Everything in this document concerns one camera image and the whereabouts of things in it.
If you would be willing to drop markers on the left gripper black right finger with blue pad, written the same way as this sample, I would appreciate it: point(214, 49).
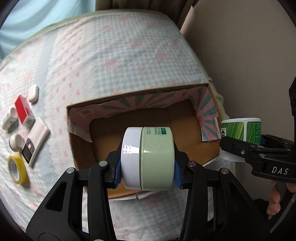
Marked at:
point(217, 207)

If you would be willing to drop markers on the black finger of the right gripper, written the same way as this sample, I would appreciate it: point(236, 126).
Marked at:
point(234, 150)

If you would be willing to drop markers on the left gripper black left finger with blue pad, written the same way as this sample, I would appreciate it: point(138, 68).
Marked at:
point(77, 206)

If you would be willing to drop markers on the green striped white jar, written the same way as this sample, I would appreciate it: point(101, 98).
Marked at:
point(244, 129)

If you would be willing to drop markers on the yellow tape roll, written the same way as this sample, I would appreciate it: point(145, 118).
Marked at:
point(17, 170)

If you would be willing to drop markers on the white remote control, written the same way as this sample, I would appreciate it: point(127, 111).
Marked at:
point(34, 141)

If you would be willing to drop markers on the pale green cream jar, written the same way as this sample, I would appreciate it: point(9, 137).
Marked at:
point(148, 158)

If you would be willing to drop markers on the white jar black lid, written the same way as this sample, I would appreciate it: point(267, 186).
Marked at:
point(16, 142)

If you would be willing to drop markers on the red rectangular box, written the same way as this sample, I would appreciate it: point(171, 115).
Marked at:
point(24, 111)

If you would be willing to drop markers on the white pill bottle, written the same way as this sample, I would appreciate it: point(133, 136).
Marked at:
point(10, 119)

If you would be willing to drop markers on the person's right hand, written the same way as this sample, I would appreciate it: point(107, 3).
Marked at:
point(274, 200)

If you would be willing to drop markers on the open cardboard box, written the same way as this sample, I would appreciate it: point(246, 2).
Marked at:
point(96, 127)

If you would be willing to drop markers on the white earbuds case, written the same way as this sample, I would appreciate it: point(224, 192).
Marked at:
point(33, 93)

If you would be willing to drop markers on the pastel checked bed quilt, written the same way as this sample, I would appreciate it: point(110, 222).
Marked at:
point(97, 55)

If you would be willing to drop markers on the brown curtain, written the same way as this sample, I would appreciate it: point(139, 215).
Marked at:
point(176, 10)

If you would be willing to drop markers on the light blue curtain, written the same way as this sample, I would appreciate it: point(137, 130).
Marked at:
point(29, 17)

